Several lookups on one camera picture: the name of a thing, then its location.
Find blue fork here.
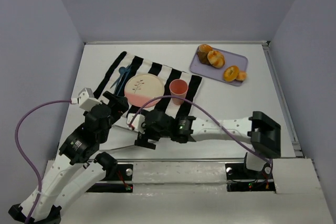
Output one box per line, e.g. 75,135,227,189
111,65,132,95

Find black white striped placemat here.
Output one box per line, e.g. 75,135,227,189
93,51,202,118

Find lavender tray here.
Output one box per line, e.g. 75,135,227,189
190,48,248,87

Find blue knife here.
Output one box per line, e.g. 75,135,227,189
116,68,134,95

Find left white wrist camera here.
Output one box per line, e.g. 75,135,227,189
78,88,101,111

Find purple cable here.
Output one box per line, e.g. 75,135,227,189
128,95,274,176
14,99,78,224

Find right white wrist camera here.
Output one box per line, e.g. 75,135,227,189
127,113,145,134

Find dark brown pastry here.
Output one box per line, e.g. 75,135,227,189
197,51,211,66

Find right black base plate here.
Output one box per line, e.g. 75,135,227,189
225,163,276,193

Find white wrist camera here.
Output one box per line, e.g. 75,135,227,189
127,113,145,134
78,88,101,111

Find small round bun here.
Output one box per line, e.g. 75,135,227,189
236,71,247,82

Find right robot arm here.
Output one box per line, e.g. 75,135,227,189
127,110,281,172

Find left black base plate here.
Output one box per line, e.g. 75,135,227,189
87,163,134,193

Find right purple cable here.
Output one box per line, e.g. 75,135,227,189
128,95,274,176

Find orange bagel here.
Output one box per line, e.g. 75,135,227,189
223,66,239,82

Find metal tongs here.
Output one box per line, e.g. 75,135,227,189
100,125,138,151

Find blue spoon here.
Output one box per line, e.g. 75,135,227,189
110,67,127,89

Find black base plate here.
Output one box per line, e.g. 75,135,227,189
225,163,276,193
87,163,134,193

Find glazed round bun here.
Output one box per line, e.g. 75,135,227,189
207,50,225,69

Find top glazed bun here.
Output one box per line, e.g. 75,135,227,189
198,44,213,53

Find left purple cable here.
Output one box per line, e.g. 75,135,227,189
14,99,78,224

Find pink cup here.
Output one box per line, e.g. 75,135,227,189
169,79,188,98

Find cream and pink plate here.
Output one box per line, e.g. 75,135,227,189
124,73,165,107

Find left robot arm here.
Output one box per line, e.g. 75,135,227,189
8,88,129,223

